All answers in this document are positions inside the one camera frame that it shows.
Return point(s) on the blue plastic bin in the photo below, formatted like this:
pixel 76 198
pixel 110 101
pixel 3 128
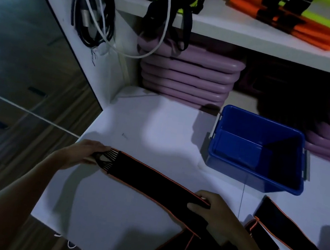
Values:
pixel 258 149

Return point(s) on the small metal screw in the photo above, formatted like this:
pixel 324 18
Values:
pixel 124 135

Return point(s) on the person's right thumb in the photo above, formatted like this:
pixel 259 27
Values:
pixel 198 210

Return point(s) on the person's left fingers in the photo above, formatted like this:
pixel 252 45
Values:
pixel 99 147

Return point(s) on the person's right hand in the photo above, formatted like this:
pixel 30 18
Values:
pixel 219 218

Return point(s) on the person's left hand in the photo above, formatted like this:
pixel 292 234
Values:
pixel 79 153

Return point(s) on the stack of orange green mats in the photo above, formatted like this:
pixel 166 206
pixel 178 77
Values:
pixel 312 21

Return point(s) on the black band with orange trim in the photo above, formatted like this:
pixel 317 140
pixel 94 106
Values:
pixel 152 181
pixel 290 231

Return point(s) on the person's left forearm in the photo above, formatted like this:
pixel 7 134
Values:
pixel 8 200

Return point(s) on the white shelf unit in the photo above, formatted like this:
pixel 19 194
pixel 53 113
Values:
pixel 253 39

